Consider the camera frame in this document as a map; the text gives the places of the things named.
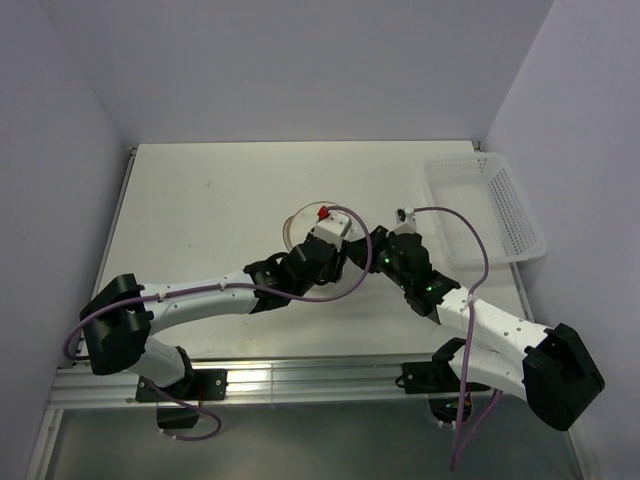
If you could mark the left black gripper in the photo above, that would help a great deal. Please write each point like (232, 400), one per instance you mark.
(337, 261)

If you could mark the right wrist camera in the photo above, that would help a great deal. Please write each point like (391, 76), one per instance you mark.
(405, 221)

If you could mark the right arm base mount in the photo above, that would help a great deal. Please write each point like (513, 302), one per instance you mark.
(441, 386)

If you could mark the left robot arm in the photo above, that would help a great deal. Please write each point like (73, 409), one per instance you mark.
(121, 322)

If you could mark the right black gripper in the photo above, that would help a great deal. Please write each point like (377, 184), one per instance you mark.
(357, 252)

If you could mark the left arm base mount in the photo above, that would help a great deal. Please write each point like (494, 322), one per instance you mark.
(187, 397)

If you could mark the white plastic basket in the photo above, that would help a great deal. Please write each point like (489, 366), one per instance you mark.
(484, 189)

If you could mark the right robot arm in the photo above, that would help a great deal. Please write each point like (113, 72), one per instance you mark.
(549, 368)

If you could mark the aluminium rail frame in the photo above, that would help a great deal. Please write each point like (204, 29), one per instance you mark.
(331, 412)

